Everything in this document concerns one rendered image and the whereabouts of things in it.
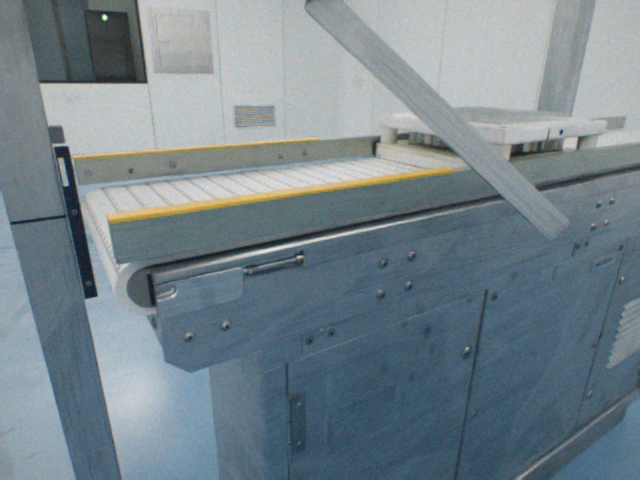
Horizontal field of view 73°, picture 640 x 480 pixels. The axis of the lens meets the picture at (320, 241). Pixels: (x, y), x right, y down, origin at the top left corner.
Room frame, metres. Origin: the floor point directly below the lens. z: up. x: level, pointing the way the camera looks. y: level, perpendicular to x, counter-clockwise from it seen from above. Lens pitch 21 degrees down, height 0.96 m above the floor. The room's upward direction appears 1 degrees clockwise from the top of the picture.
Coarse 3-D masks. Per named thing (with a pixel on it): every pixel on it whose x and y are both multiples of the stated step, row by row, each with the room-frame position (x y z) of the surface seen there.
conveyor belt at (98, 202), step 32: (352, 160) 0.71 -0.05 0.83; (384, 160) 0.72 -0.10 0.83; (96, 192) 0.50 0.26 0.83; (128, 192) 0.49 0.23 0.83; (160, 192) 0.49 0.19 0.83; (192, 192) 0.50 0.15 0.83; (224, 192) 0.50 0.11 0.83; (256, 192) 0.50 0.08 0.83; (96, 224) 0.41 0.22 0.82; (352, 224) 0.41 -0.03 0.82; (192, 256) 0.32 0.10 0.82
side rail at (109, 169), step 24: (624, 120) 1.22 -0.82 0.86; (288, 144) 0.66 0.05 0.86; (312, 144) 0.68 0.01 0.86; (336, 144) 0.71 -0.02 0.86; (360, 144) 0.73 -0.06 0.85; (96, 168) 0.52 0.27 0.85; (120, 168) 0.53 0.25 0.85; (144, 168) 0.55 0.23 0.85; (168, 168) 0.56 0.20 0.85; (192, 168) 0.58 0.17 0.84; (216, 168) 0.60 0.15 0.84; (240, 168) 0.62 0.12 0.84
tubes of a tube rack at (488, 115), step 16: (464, 112) 0.66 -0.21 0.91; (480, 112) 0.67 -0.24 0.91; (496, 112) 0.68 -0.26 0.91; (512, 112) 0.68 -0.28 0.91; (528, 112) 0.69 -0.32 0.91; (544, 112) 0.68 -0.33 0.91; (560, 112) 0.69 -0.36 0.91; (416, 144) 0.72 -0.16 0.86; (432, 144) 0.69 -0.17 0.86; (512, 144) 0.61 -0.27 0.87; (528, 144) 0.63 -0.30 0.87; (544, 144) 0.66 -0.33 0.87; (560, 144) 0.68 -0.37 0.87
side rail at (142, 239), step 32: (512, 160) 0.53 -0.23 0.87; (544, 160) 0.55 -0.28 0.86; (576, 160) 0.59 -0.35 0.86; (608, 160) 0.64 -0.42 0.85; (320, 192) 0.37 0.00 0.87; (352, 192) 0.39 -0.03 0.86; (384, 192) 0.41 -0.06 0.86; (416, 192) 0.43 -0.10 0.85; (448, 192) 0.46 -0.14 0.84; (480, 192) 0.49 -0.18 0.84; (128, 224) 0.28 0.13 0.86; (160, 224) 0.29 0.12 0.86; (192, 224) 0.31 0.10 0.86; (224, 224) 0.32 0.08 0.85; (256, 224) 0.34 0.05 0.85; (288, 224) 0.35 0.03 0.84; (320, 224) 0.37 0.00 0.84; (128, 256) 0.28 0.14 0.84; (160, 256) 0.29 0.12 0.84
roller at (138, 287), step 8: (160, 264) 0.32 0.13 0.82; (136, 272) 0.30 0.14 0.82; (144, 272) 0.30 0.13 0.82; (136, 280) 0.29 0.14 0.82; (144, 280) 0.30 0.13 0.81; (152, 280) 0.30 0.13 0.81; (128, 288) 0.29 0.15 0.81; (136, 288) 0.29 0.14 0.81; (144, 288) 0.30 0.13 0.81; (152, 288) 0.30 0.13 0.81; (136, 296) 0.29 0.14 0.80; (144, 296) 0.30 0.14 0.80; (152, 296) 0.30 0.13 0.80; (136, 304) 0.29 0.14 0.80; (144, 304) 0.29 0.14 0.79; (152, 304) 0.30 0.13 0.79
